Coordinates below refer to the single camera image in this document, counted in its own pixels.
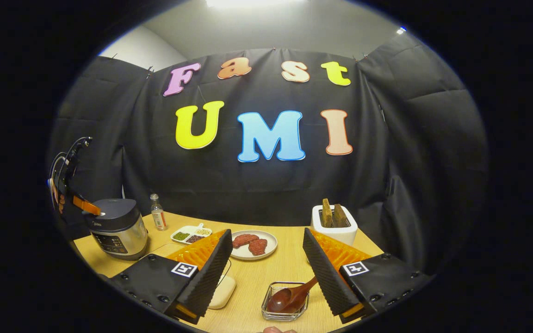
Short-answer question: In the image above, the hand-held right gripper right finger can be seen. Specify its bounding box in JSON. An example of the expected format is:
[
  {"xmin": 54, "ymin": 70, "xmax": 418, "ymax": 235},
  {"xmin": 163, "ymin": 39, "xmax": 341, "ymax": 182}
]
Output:
[{"xmin": 303, "ymin": 228, "xmax": 434, "ymax": 324}]

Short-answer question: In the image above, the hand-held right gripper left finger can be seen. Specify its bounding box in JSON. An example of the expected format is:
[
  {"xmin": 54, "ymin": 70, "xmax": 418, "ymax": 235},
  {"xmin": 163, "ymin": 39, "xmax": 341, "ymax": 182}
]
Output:
[{"xmin": 109, "ymin": 229, "xmax": 233, "ymax": 324}]

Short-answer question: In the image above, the silver black rice cooker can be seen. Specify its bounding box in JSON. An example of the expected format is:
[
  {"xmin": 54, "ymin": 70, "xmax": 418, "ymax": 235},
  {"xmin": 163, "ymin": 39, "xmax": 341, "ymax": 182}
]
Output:
[{"xmin": 84, "ymin": 199, "xmax": 149, "ymax": 260}]

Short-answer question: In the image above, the brown wooden spoon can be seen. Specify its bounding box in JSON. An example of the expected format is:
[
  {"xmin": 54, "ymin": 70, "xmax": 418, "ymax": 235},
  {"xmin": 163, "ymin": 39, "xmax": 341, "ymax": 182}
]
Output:
[{"xmin": 266, "ymin": 277, "xmax": 318, "ymax": 314}]

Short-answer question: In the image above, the clear glass chopstick holder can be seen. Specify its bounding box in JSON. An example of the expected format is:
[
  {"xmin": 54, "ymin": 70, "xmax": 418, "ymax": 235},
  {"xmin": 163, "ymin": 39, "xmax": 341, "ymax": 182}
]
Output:
[{"xmin": 261, "ymin": 282, "xmax": 310, "ymax": 322}]

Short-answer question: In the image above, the white toaster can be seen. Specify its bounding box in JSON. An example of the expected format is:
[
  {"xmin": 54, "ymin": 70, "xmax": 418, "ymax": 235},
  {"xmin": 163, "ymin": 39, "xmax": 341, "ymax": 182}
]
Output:
[{"xmin": 311, "ymin": 205, "xmax": 359, "ymax": 246}]

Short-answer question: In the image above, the white divided bean dish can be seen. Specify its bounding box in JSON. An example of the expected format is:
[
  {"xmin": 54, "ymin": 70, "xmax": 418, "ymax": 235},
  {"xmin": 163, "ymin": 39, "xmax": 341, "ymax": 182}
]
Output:
[{"xmin": 171, "ymin": 223, "xmax": 212, "ymax": 245}]

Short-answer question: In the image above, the brown toast slice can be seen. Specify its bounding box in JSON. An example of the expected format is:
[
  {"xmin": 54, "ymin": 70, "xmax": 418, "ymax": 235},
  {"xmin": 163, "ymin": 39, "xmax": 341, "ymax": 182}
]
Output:
[
  {"xmin": 333, "ymin": 204, "xmax": 348, "ymax": 228},
  {"xmin": 321, "ymin": 198, "xmax": 334, "ymax": 228}
]

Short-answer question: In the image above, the round white plate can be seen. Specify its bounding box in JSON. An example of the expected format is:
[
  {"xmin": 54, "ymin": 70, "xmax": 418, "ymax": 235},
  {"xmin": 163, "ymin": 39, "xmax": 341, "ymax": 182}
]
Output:
[{"xmin": 229, "ymin": 230, "xmax": 278, "ymax": 260}]

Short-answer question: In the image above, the small clear bottle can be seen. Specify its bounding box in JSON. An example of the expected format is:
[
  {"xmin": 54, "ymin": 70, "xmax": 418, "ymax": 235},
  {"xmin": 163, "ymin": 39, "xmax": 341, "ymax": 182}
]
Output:
[{"xmin": 150, "ymin": 194, "xmax": 168, "ymax": 231}]

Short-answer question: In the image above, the black backdrop cloth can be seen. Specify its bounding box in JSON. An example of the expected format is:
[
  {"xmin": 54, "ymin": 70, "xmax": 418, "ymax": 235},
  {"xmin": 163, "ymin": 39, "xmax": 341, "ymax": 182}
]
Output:
[{"xmin": 49, "ymin": 32, "xmax": 489, "ymax": 273}]

